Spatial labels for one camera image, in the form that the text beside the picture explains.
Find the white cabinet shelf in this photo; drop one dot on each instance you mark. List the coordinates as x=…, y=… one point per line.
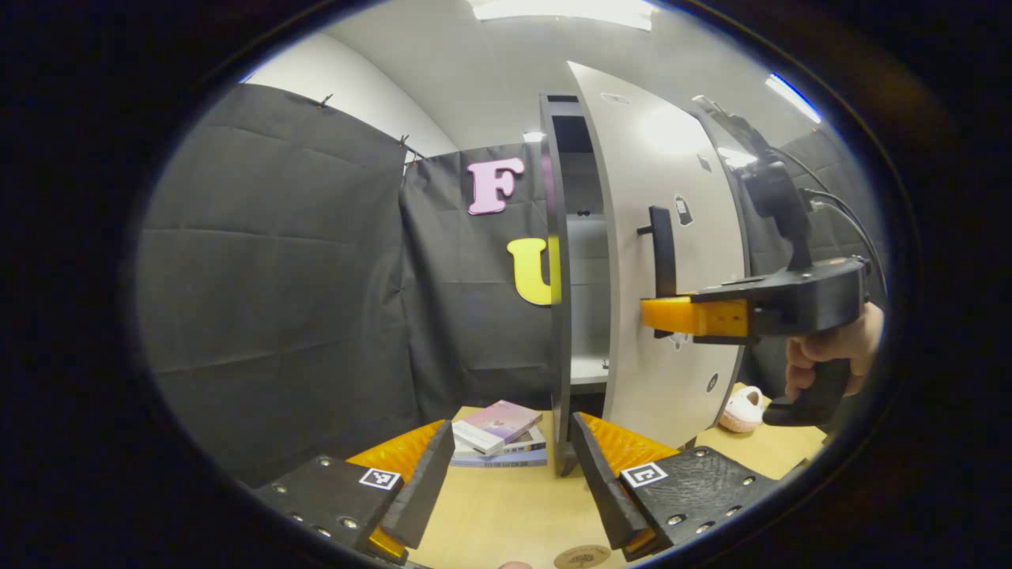
x=587, y=370

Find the black backdrop cloth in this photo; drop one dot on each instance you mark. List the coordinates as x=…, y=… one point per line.
x=277, y=276

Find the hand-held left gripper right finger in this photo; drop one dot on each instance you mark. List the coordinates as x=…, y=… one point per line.
x=605, y=494

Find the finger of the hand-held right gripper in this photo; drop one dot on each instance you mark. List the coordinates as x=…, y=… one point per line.
x=696, y=316

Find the beige cabinet door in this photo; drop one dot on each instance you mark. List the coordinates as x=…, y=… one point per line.
x=656, y=158

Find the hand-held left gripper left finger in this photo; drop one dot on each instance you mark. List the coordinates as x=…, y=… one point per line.
x=427, y=490

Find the white book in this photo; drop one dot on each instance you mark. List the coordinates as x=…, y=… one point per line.
x=526, y=444

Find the round wooden coaster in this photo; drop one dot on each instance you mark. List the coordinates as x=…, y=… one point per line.
x=583, y=558

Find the pink plush toy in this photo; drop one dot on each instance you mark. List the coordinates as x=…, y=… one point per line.
x=742, y=411

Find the ceiling light panel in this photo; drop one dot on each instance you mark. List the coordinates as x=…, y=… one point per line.
x=793, y=96
x=534, y=137
x=561, y=12
x=735, y=158

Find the dark grey cabinet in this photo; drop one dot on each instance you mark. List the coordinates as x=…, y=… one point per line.
x=557, y=356

